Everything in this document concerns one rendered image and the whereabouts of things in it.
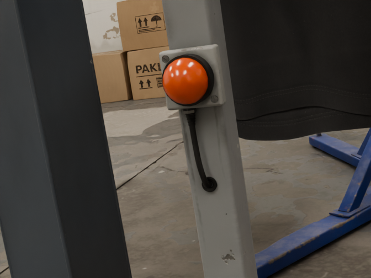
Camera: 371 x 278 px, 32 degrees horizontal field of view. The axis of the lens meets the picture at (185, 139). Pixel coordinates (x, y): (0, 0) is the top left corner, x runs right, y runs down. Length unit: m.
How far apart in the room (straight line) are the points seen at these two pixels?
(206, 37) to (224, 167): 0.11
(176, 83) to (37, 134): 0.67
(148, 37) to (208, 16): 4.87
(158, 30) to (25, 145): 4.22
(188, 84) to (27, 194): 0.75
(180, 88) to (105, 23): 5.59
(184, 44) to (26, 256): 0.81
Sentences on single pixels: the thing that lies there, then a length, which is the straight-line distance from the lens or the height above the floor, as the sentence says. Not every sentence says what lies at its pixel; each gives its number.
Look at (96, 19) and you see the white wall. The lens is 6.11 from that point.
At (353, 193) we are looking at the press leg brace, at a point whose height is 0.10.
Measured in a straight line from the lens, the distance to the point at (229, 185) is 0.55.
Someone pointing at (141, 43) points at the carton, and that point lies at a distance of 5.44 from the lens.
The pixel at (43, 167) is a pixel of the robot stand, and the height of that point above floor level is 0.47.
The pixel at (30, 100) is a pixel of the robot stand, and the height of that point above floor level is 0.59.
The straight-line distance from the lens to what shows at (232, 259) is 0.58.
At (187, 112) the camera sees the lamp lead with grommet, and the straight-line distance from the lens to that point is 0.53.
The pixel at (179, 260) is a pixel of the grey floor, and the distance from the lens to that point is 1.89.
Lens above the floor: 0.71
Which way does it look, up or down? 12 degrees down
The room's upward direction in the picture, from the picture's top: 9 degrees counter-clockwise
